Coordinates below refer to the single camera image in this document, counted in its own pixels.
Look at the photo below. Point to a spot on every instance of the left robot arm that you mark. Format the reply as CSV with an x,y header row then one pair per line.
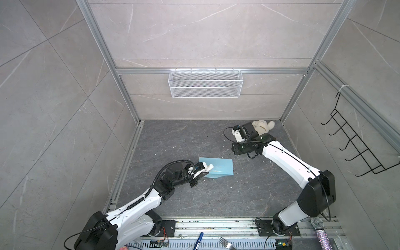
x,y
115,229

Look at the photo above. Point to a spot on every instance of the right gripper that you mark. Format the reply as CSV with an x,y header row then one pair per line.
x,y
235,149

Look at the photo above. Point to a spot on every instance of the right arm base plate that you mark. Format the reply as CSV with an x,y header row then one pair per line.
x,y
271,228

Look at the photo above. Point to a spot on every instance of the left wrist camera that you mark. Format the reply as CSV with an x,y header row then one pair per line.
x,y
191,170

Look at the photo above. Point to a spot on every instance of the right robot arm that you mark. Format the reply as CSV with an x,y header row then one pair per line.
x,y
318,187

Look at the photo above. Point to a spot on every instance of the blue marker pen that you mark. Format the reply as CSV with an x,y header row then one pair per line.
x,y
198,241

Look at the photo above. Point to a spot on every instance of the silver fork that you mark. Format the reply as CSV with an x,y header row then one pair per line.
x,y
226,244

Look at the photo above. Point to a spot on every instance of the white glue stick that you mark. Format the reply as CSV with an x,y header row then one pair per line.
x,y
203,167

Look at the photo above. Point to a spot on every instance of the light blue envelope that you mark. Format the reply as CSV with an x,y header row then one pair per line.
x,y
221,167

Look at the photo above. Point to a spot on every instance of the white wire mesh basket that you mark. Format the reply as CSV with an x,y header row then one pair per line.
x,y
190,84

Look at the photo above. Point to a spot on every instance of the glitter pink microphone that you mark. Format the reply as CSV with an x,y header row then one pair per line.
x,y
321,234

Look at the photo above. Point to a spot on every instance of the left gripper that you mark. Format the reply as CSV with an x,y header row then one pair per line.
x,y
195,181

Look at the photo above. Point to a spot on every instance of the black wire hook rack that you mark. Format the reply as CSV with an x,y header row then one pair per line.
x,y
363,151

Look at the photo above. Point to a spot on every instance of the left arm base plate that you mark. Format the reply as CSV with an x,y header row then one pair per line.
x,y
166,226

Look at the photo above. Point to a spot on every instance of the white plush teddy bear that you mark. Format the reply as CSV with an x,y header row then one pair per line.
x,y
262,126

